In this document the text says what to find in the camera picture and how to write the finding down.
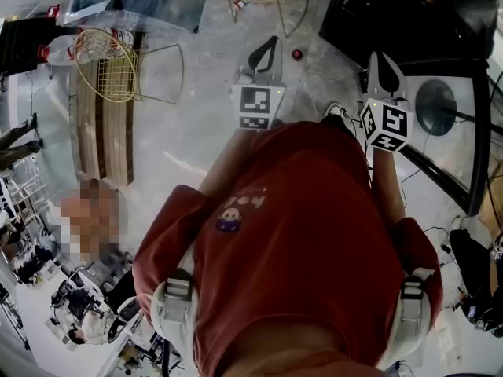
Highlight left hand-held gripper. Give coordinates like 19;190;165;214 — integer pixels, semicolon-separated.
229;35;286;132

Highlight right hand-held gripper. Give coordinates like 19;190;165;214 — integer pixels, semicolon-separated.
358;49;416;154

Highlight person's right forearm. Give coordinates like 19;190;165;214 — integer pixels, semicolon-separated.
370;145;406;222

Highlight person's left forearm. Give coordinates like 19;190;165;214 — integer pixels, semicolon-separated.
197;127;253;200

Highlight black round stand base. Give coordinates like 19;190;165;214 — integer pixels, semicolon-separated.
413;78;493;137

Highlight person's black trousers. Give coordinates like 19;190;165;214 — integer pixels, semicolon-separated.
318;113;361;145

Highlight person's red shirt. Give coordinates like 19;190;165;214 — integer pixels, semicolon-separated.
131;120;445;377

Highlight striped wooden plank panel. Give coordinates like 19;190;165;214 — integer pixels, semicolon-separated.
68;29;139;189

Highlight black cabinet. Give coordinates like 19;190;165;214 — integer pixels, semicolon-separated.
0;16;78;79

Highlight white and black robot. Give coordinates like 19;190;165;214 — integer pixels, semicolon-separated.
103;296;144;346

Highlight white office desk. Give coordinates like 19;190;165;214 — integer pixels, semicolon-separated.
15;265;143;377

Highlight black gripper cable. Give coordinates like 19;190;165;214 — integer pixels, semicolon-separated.
341;107;375;181

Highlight small gold wire basket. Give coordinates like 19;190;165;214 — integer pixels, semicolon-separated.
74;27;186;106

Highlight clear water jug red handle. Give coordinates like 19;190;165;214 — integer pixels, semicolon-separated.
46;3;137;47
36;33;80;68

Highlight white cable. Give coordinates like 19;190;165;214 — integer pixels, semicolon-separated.
23;62;54;106

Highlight person's right shoulder strap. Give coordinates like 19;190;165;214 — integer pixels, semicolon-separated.
386;266;435;369

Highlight person's shoulder strap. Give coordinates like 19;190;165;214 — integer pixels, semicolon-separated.
386;266;435;369
150;266;200;369

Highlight person's left shoulder strap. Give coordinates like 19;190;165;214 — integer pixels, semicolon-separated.
150;266;200;369

